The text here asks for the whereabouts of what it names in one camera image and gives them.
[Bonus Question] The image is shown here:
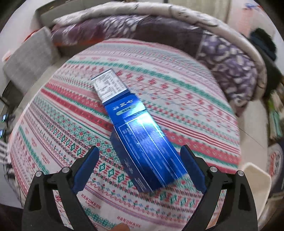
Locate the blue toothpaste box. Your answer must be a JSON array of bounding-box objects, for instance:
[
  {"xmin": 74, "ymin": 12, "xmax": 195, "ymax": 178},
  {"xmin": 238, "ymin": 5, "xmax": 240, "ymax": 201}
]
[{"xmin": 103, "ymin": 93, "xmax": 188, "ymax": 193}]

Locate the small blue white box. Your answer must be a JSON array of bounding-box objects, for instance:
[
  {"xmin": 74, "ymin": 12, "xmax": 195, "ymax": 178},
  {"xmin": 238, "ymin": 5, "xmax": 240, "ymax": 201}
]
[{"xmin": 91, "ymin": 69, "xmax": 130, "ymax": 105}]

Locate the white trash bin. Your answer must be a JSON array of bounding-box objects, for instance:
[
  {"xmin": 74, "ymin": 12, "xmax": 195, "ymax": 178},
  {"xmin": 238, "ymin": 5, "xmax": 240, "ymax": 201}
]
[{"xmin": 241, "ymin": 162, "xmax": 272, "ymax": 219}]

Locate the blue Ganten water carton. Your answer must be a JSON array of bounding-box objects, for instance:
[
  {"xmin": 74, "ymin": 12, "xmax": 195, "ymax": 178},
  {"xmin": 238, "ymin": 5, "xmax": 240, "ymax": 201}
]
[{"xmin": 266, "ymin": 141, "xmax": 283, "ymax": 194}]

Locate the wooden bookshelf with books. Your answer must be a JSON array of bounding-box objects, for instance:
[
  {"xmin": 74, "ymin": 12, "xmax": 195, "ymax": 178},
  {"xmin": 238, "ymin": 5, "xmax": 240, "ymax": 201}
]
[{"xmin": 267, "ymin": 82, "xmax": 283, "ymax": 143}]

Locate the black cabinet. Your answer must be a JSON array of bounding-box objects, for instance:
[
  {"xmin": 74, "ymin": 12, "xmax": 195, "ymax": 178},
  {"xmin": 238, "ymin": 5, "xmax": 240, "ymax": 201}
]
[{"xmin": 248, "ymin": 39, "xmax": 283, "ymax": 100}]

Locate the purple white folded quilt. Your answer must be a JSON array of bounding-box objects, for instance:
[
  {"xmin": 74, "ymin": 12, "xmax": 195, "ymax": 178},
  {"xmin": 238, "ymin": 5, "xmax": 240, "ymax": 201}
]
[{"xmin": 51, "ymin": 1, "xmax": 267, "ymax": 116}]

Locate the grey checked cushion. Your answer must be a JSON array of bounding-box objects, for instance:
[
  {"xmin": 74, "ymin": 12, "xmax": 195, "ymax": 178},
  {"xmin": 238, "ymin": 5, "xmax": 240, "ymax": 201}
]
[{"xmin": 3, "ymin": 27, "xmax": 60, "ymax": 94}]

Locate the dark clothes pile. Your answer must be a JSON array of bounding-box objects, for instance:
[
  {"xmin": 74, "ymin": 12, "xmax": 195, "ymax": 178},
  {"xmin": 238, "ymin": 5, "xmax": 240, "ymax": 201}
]
[{"xmin": 249, "ymin": 28, "xmax": 277, "ymax": 61}]

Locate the beige curtain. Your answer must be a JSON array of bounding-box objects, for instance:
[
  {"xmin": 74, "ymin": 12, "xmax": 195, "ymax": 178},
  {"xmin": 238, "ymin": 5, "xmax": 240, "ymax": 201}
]
[{"xmin": 168, "ymin": 0, "xmax": 231, "ymax": 22}]

